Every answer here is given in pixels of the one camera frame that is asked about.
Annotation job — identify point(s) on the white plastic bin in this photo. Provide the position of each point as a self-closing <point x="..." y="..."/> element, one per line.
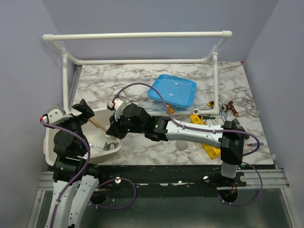
<point x="95" y="137"/>

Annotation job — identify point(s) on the frosted watch glass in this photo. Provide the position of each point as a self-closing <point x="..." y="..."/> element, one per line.
<point x="181" y="145"/>

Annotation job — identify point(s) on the orange hose connector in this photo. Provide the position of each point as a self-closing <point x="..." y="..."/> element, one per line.
<point x="170" y="109"/>

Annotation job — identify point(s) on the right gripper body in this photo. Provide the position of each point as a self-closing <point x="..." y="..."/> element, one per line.
<point x="122" y="127"/>

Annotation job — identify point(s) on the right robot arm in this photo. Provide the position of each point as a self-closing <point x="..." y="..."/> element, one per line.
<point x="226" y="137"/>

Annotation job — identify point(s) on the black item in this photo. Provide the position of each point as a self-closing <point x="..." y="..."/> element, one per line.
<point x="110" y="146"/>

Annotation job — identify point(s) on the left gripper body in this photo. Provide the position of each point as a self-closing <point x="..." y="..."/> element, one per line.
<point x="75" y="123"/>

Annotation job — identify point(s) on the black mounting rail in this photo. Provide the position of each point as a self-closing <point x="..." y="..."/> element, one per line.
<point x="148" y="181"/>

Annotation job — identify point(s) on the yellow test tube rack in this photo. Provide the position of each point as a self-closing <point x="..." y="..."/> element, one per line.
<point x="211" y="151"/>

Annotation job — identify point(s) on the white PVC pipe frame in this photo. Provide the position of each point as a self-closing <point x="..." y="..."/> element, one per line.
<point x="212" y="56"/>

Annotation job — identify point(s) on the wooden test tube clamp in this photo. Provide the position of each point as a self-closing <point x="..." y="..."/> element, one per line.
<point x="99" y="126"/>

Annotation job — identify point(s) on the blue plastic bin lid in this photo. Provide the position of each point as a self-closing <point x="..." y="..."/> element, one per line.
<point x="175" y="90"/>

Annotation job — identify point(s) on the yellow black screwdriver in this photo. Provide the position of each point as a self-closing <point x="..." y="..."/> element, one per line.
<point x="210" y="103"/>

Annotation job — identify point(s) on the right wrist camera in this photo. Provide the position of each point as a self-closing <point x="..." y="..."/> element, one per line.
<point x="117" y="106"/>

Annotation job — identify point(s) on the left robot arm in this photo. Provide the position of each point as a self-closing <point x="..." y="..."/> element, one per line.
<point x="72" y="184"/>

